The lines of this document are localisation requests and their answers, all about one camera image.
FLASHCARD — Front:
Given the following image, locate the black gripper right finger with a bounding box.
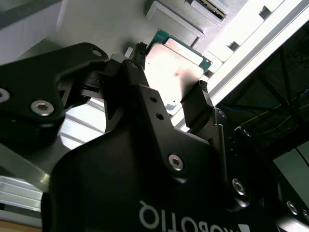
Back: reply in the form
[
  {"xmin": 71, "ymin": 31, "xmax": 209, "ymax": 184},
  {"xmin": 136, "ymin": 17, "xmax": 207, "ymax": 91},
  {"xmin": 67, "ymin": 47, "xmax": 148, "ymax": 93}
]
[{"xmin": 181, "ymin": 80, "xmax": 253, "ymax": 211}]

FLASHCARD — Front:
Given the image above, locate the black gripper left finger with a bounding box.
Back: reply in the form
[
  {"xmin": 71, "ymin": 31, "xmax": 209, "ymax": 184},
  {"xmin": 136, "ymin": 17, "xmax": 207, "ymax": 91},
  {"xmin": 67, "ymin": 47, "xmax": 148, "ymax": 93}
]
[{"xmin": 0, "ymin": 41, "xmax": 213, "ymax": 184}]

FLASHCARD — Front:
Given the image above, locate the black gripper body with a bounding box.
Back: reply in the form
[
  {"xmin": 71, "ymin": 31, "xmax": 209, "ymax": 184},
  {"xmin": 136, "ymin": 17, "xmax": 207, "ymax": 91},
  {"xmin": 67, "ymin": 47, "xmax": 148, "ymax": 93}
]
[{"xmin": 41, "ymin": 125, "xmax": 309, "ymax": 232}]

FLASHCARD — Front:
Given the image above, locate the silver green CPU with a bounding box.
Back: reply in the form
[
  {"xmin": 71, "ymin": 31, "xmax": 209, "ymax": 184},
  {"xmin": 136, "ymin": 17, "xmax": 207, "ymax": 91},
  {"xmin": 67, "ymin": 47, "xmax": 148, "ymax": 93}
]
[{"xmin": 142, "ymin": 28, "xmax": 213, "ymax": 103}]

